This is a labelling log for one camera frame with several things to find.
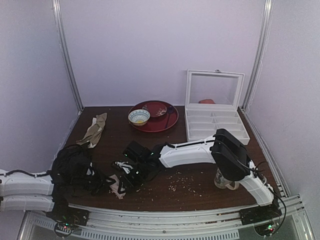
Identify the pink and cream underwear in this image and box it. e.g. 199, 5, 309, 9
106, 174, 126, 200

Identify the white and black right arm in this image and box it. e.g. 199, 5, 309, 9
111, 128, 279, 212

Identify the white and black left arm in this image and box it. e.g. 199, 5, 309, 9
0, 163, 116, 212

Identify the black striped garment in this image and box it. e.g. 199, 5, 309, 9
51, 144, 92, 176

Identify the red round lacquer tray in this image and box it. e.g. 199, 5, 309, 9
127, 100, 179, 133

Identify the yellow and blue patterned bowl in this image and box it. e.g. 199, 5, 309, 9
128, 109, 151, 127

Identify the beige crumpled cloth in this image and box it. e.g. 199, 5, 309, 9
76, 112, 108, 149

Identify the small red floral dish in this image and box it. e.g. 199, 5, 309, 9
142, 102, 167, 118

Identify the purple spoon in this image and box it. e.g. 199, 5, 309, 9
164, 105, 175, 129

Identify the beige mug with blue design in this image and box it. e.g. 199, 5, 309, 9
214, 168, 240, 191

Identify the red object behind box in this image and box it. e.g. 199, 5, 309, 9
198, 98, 215, 104

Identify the white compartment box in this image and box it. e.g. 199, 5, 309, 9
184, 69, 250, 145

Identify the aluminium front rail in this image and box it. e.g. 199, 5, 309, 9
17, 193, 316, 240

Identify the right aluminium frame post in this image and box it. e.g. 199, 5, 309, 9
242, 0, 274, 112

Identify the aluminium frame post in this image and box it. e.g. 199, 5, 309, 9
242, 0, 274, 112
51, 0, 84, 112

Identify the left aluminium frame post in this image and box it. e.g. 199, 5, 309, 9
51, 0, 84, 112

